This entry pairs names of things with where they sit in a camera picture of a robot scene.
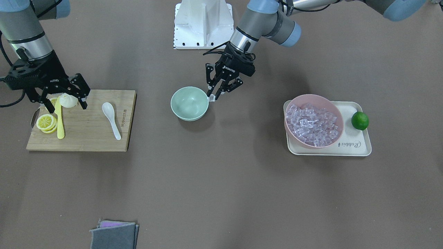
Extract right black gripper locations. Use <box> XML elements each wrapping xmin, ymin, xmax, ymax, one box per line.
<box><xmin>1</xmin><ymin>50</ymin><xmax>91</xmax><ymax>113</ymax></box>

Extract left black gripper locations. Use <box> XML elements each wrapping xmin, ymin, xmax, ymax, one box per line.
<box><xmin>205</xmin><ymin>44</ymin><xmax>256</xmax><ymax>100</ymax></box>

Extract clear ice cube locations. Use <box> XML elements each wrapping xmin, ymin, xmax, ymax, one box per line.
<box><xmin>207</xmin><ymin>94</ymin><xmax>216</xmax><ymax>102</ymax></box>

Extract white ceramic spoon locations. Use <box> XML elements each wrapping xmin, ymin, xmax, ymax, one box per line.
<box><xmin>102</xmin><ymin>102</ymin><xmax>121</xmax><ymax>140</ymax></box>

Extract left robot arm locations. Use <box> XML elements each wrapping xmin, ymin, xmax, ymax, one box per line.
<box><xmin>206</xmin><ymin>0</ymin><xmax>337</xmax><ymax>101</ymax></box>

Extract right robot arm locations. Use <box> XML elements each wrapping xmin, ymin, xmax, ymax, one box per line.
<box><xmin>0</xmin><ymin>0</ymin><xmax>90</xmax><ymax>113</ymax></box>

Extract green bowl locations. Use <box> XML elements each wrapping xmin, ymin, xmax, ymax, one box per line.
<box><xmin>170</xmin><ymin>86</ymin><xmax>209</xmax><ymax>121</ymax></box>

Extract pink bowl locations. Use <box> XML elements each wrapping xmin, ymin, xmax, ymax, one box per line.
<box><xmin>284</xmin><ymin>94</ymin><xmax>344</xmax><ymax>149</ymax></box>

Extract pile of ice cubes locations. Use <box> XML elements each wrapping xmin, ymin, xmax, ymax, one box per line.
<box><xmin>285</xmin><ymin>103</ymin><xmax>341</xmax><ymax>147</ymax></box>

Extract lemon slice near bun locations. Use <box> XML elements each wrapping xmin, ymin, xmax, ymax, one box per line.
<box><xmin>49</xmin><ymin>97</ymin><xmax>58</xmax><ymax>107</ymax></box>

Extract white steamed bun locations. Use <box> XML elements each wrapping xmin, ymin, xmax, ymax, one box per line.
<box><xmin>57</xmin><ymin>93</ymin><xmax>79</xmax><ymax>108</ymax></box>

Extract stacked lemon slices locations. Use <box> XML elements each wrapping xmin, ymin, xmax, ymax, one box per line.
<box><xmin>35</xmin><ymin>114</ymin><xmax>57</xmax><ymax>133</ymax></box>

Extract yellow plastic knife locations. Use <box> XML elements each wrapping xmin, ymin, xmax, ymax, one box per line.
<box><xmin>54</xmin><ymin>97</ymin><xmax>65</xmax><ymax>140</ymax></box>

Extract bamboo cutting board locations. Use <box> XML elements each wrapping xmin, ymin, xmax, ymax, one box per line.
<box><xmin>26</xmin><ymin>90</ymin><xmax>137</xmax><ymax>152</ymax></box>

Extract cream tray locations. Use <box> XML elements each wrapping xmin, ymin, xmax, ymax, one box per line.
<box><xmin>286</xmin><ymin>101</ymin><xmax>372</xmax><ymax>157</ymax></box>

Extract green lime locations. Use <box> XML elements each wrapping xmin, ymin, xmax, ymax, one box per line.
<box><xmin>351</xmin><ymin>111</ymin><xmax>370</xmax><ymax>131</ymax></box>

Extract grey folded cloth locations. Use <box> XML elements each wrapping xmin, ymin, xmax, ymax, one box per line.
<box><xmin>90</xmin><ymin>220</ymin><xmax>139</xmax><ymax>249</ymax></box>

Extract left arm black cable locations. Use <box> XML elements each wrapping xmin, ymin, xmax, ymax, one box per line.
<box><xmin>203</xmin><ymin>41</ymin><xmax>256</xmax><ymax>61</ymax></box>

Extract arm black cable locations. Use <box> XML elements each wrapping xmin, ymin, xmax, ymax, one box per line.
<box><xmin>203</xmin><ymin>41</ymin><xmax>256</xmax><ymax>61</ymax></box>
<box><xmin>0</xmin><ymin>33</ymin><xmax>26</xmax><ymax>108</ymax></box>

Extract metal cutting board handle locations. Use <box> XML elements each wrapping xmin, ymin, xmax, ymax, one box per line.
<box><xmin>30</xmin><ymin>108</ymin><xmax>40</xmax><ymax>128</ymax></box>

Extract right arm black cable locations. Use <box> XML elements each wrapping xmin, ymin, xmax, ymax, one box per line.
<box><xmin>0</xmin><ymin>33</ymin><xmax>26</xmax><ymax>108</ymax></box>

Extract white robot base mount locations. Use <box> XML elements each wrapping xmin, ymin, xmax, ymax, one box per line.
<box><xmin>173</xmin><ymin>0</ymin><xmax>234</xmax><ymax>49</ymax></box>

